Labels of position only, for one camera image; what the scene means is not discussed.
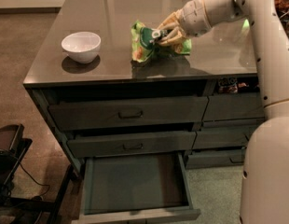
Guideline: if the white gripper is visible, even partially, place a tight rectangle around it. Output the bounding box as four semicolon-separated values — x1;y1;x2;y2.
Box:
158;0;212;46

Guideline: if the green rice chip bag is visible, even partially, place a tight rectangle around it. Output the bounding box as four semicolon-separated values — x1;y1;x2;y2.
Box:
131;21;192;63

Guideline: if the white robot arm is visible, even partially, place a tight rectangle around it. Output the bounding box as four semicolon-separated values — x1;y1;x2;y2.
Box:
159;0;289;224

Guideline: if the snack bag in top drawer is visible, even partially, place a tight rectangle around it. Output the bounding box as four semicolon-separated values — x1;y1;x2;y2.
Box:
218;77;238;93

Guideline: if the top left drawer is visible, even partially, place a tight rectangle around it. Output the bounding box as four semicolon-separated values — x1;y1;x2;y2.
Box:
48;96;208;131

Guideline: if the top right drawer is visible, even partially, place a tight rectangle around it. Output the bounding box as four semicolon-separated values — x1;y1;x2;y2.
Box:
203;92;264;121

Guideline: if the middle right drawer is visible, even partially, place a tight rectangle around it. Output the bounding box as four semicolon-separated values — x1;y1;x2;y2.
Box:
193;125;256;149

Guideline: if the middle left drawer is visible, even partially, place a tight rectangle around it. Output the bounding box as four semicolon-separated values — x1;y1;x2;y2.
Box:
67;131;196;158

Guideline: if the bottom right drawer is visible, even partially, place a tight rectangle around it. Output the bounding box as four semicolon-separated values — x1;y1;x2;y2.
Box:
186;148;245;169

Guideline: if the open bottom left drawer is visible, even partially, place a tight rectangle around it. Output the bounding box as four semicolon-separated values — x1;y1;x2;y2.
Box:
71;152;200;224

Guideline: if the grey kitchen island cabinet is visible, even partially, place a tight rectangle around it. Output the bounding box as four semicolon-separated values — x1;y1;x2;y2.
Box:
24;0;262;168

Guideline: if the white ceramic bowl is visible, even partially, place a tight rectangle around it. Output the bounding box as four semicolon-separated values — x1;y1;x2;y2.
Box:
62;32;101;63

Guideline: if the black stand with cables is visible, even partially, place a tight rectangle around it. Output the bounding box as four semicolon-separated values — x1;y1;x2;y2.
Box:
0;123;75;224

